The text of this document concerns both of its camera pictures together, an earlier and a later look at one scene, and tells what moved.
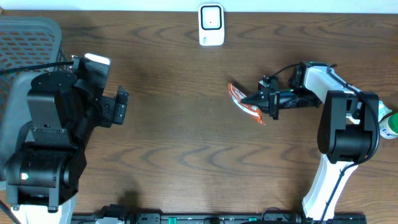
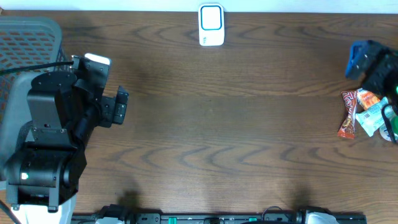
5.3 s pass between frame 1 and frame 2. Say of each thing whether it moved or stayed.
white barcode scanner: stayed
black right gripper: moved
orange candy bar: moved
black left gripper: stayed
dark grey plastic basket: stayed
